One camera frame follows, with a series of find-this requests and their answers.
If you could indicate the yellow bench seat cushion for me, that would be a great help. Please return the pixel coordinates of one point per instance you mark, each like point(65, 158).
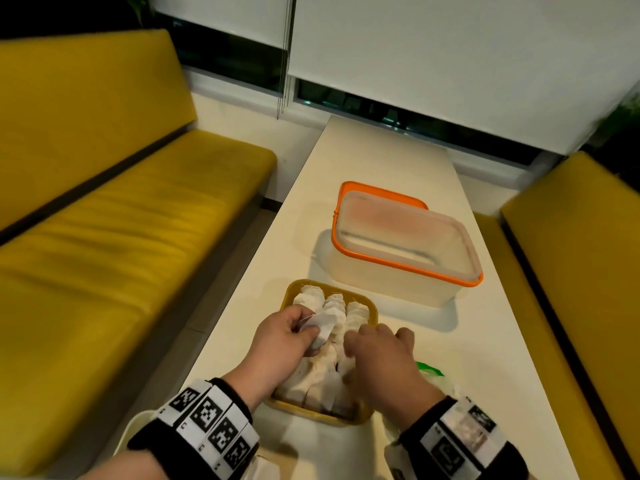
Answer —
point(110, 264)
point(510, 314)

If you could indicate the clear plastic bag green zip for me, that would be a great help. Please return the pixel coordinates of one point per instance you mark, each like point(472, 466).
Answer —
point(435, 377)

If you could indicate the person's left hand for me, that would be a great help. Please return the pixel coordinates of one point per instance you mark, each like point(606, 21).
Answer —
point(270, 354)

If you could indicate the person's right hand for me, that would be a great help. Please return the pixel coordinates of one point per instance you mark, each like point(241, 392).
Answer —
point(390, 374)

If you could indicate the white bin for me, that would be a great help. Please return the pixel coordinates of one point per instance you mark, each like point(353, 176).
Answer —
point(132, 427)

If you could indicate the white roller blind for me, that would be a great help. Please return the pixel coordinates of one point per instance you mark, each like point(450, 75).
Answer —
point(475, 59)
point(225, 14)

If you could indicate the dark window pane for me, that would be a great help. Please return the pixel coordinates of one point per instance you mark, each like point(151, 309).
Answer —
point(225, 57)
point(415, 124)

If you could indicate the white tea bag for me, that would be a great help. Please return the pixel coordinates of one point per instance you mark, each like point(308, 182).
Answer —
point(322, 327)

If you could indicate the clear container orange rim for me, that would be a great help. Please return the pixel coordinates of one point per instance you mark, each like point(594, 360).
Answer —
point(395, 284)

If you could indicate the orange container lid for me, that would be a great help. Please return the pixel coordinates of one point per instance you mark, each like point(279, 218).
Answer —
point(380, 189)

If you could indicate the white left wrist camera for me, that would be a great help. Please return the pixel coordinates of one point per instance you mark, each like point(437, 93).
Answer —
point(262, 469)

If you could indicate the translucent yellow tray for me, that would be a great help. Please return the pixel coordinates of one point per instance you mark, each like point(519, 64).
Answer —
point(295, 287)

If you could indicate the black right wrist marker band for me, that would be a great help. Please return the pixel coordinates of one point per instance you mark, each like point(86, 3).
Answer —
point(465, 439)

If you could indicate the black left wrist marker band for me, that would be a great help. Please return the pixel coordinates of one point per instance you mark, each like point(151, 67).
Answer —
point(200, 429)

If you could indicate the person's left forearm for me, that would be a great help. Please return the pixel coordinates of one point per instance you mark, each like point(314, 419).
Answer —
point(125, 467)

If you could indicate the black wrist marker band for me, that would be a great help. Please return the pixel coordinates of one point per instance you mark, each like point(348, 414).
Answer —
point(200, 429)
point(465, 439)

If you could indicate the group of white tea bags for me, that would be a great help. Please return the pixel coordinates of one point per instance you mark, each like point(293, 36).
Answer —
point(320, 379)

